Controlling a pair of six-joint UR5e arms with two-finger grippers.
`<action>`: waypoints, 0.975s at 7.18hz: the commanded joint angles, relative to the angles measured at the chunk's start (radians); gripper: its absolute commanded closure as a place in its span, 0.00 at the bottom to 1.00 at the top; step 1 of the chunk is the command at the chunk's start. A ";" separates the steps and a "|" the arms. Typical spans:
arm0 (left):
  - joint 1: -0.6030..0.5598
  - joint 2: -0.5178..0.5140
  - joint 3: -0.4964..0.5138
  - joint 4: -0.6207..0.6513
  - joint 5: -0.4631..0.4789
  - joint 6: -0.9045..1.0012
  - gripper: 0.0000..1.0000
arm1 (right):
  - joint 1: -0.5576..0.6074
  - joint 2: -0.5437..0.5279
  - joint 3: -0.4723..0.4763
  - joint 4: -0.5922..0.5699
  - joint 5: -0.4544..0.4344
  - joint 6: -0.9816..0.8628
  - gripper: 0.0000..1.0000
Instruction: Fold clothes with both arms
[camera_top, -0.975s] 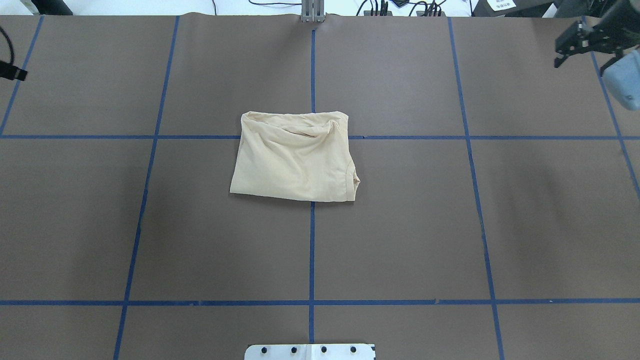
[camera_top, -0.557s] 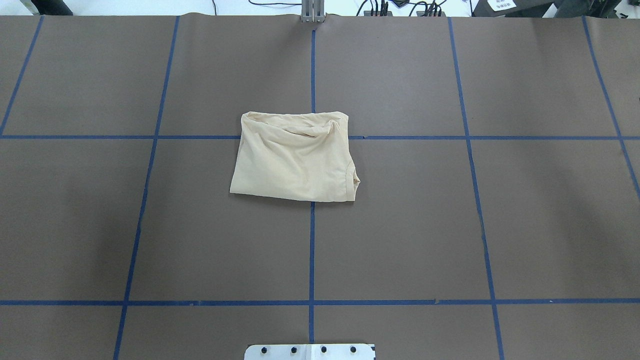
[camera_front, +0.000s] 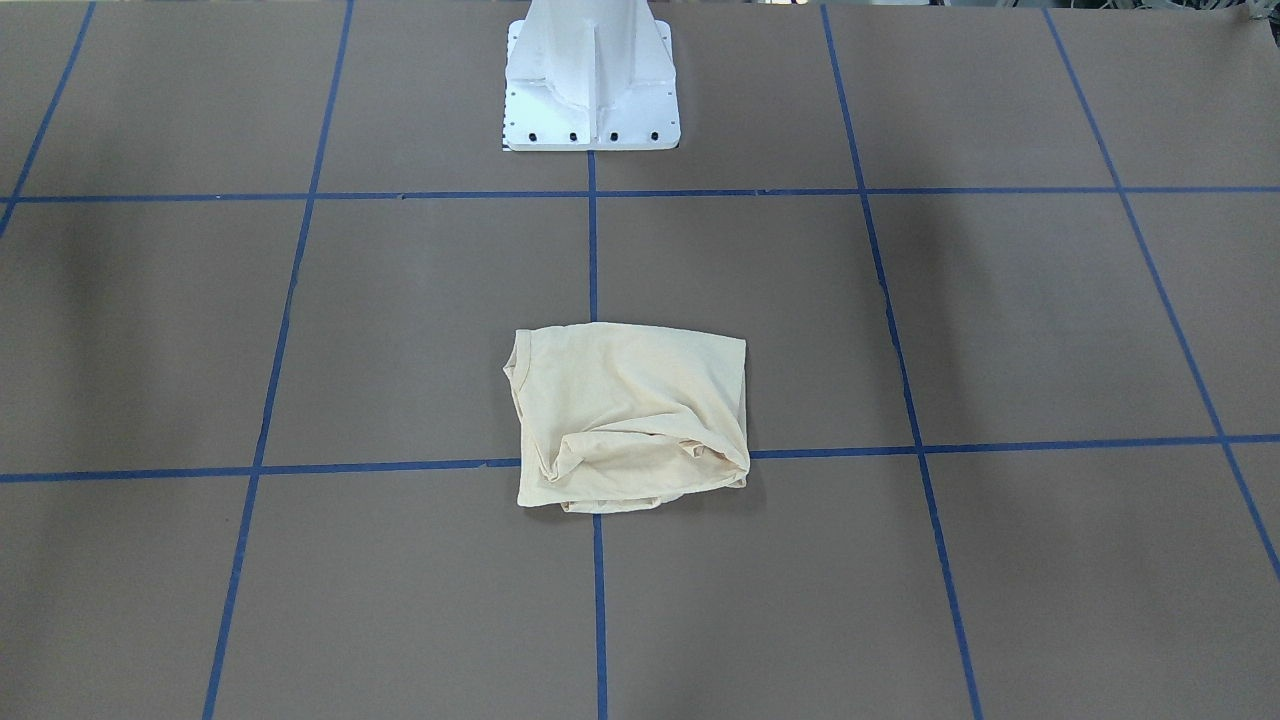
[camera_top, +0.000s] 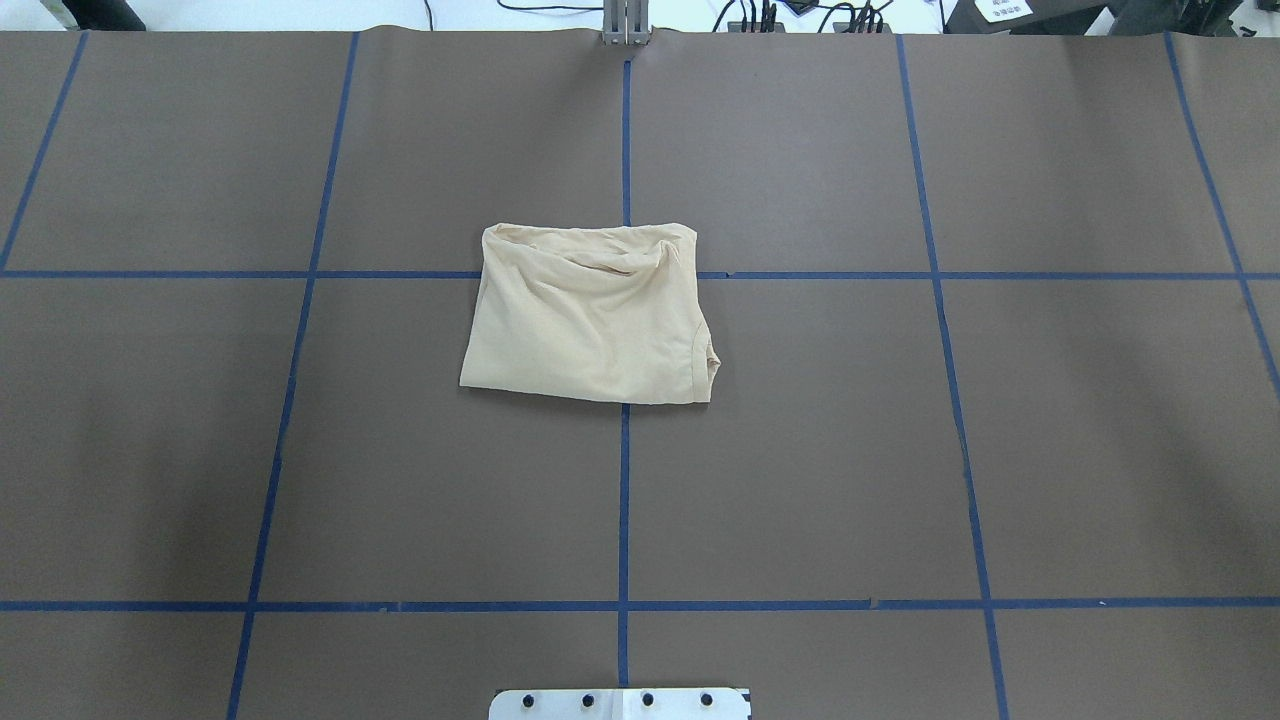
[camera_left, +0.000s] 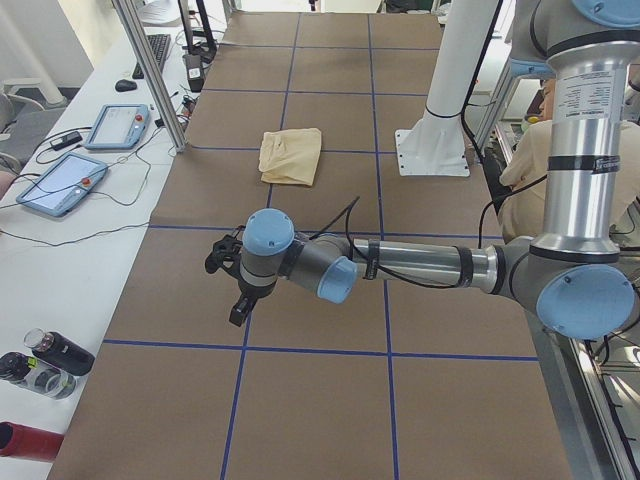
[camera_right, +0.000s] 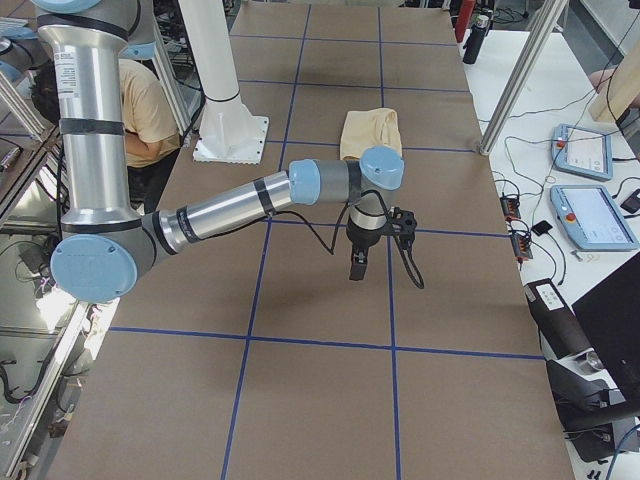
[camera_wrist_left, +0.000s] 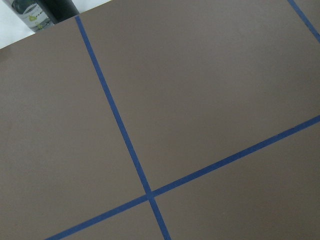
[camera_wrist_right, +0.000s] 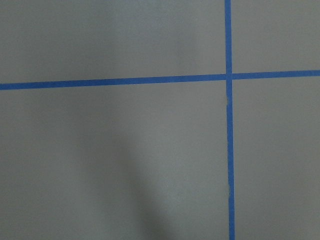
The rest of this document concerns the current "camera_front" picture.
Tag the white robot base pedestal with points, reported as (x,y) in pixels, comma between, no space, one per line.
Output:
(590,76)

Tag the cream long-sleeve printed shirt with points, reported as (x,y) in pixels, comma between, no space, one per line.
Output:
(622,417)

